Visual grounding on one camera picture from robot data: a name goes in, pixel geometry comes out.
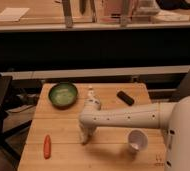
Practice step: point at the black rectangular block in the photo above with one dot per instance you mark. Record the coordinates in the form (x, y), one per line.
(126, 98)

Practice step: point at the orange carrot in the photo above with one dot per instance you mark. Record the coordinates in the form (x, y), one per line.
(47, 147)

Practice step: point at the white paper cup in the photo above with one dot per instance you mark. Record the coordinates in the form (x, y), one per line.
(137, 141)

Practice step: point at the green bowl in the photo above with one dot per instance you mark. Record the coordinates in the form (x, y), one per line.
(63, 94)

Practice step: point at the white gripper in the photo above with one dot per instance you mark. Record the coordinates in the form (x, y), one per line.
(87, 131)

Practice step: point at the white paper sheet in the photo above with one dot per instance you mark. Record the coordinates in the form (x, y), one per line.
(12, 14)

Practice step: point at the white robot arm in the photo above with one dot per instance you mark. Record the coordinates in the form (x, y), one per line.
(173, 117)

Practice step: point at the white bottle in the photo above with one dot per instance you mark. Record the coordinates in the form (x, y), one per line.
(92, 98)

